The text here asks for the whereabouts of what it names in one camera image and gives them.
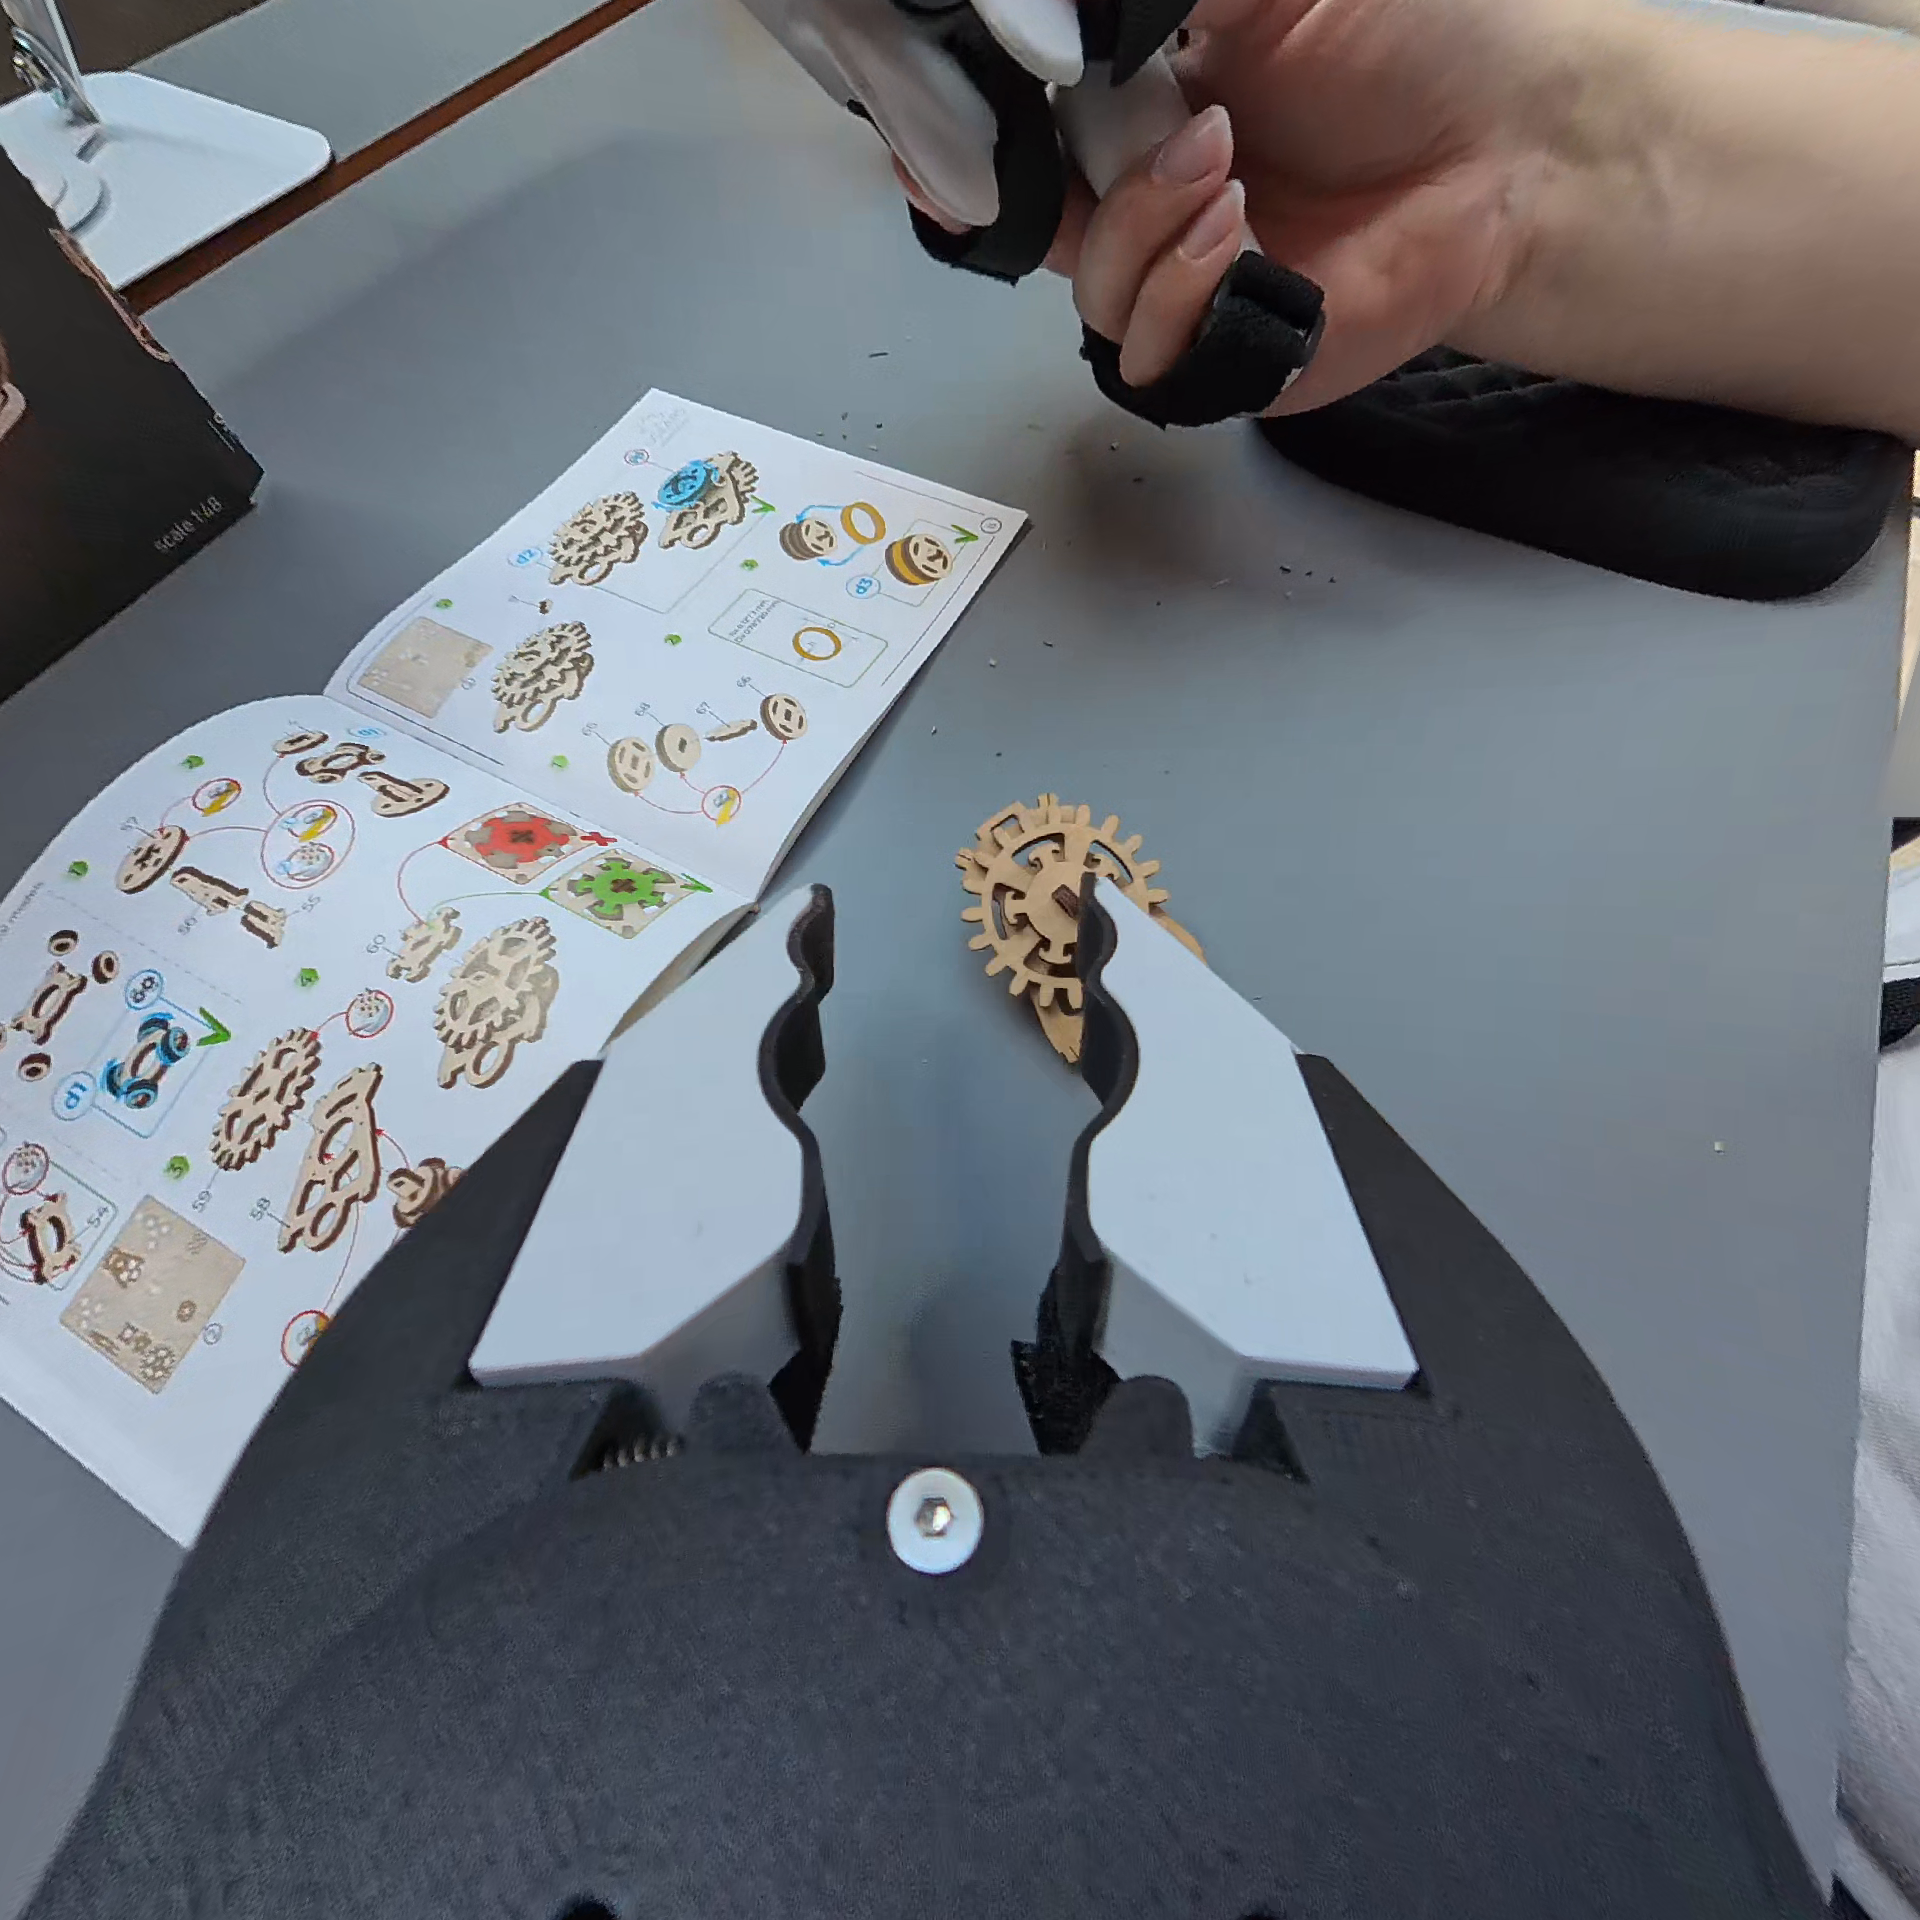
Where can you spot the black quilted wrist rest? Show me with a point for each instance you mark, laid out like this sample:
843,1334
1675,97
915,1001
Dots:
1575,481

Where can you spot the black model kit box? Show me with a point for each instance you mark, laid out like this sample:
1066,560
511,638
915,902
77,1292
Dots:
90,450

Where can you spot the white board stand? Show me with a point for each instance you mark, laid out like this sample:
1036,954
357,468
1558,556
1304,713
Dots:
196,165

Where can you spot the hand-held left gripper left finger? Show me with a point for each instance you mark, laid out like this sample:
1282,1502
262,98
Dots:
661,1200

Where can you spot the open instruction booklet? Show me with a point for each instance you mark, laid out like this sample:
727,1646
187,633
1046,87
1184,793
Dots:
451,839

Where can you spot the person's right hand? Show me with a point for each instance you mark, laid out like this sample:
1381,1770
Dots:
1350,181

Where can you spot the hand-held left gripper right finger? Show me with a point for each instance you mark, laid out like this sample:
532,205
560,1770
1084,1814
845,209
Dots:
1245,1200

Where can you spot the wooden gear assembly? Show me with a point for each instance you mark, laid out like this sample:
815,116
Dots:
1020,886

